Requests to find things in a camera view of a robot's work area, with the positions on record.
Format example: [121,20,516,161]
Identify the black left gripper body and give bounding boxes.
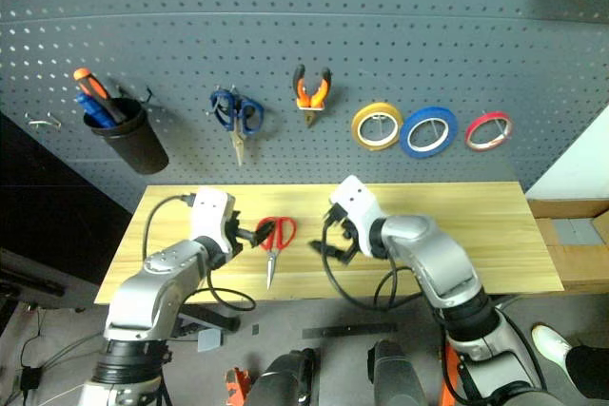
[226,209,246,256]

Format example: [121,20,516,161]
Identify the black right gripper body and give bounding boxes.
[322,203,359,242]

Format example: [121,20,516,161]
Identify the yellow tape roll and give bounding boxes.
[350,102,405,153]

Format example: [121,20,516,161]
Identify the blue tape roll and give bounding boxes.
[399,106,460,160]

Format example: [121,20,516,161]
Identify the red tape roll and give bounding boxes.
[463,110,515,153]

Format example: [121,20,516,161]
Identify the grey pegboard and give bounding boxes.
[0,0,609,213]

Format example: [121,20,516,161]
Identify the bare metal pegboard hook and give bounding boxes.
[25,111,63,131]

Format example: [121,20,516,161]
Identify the black flat ruler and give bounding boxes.
[301,322,399,339]

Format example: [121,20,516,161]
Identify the wooden table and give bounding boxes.
[93,182,565,305]

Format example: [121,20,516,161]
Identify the grey flat plate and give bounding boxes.
[196,327,225,354]

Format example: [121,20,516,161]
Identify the white pliers holder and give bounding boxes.
[296,96,328,112]

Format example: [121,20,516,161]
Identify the orange and black pliers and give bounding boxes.
[291,64,333,129]

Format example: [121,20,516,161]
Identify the dark rounded robot shape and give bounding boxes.
[246,347,319,406]
[366,339,428,406]

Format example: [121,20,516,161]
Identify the black plastic cup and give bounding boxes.
[82,97,170,176]

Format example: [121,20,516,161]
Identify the orange and black clamp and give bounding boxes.
[224,366,252,406]

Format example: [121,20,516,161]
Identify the black cup holder hook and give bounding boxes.
[115,86,155,106]

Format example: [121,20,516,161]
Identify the white shoe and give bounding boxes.
[531,323,573,370]

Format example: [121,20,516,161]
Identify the brown cardboard box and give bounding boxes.
[526,198,609,294]

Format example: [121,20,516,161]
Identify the white panel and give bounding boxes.
[524,105,609,202]

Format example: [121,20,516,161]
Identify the black power adapter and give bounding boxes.
[18,366,42,392]

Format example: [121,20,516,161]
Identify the dark trouser leg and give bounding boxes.
[564,343,609,401]

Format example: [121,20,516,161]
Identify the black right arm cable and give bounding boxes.
[320,218,422,313]

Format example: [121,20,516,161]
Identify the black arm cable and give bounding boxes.
[320,218,422,313]
[142,193,259,313]

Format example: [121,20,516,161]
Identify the red handled scissors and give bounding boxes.
[256,216,298,291]

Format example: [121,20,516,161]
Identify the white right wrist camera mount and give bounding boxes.
[328,174,387,259]

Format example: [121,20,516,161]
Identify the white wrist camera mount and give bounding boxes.
[328,174,387,259]
[188,186,238,256]

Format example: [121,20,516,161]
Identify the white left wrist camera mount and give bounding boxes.
[188,186,238,256]

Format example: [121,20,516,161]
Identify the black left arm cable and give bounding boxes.
[142,193,259,313]

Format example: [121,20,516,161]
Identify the blue handled scissors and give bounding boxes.
[207,86,265,167]

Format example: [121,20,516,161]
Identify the blue handled screwdriver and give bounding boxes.
[74,92,116,129]

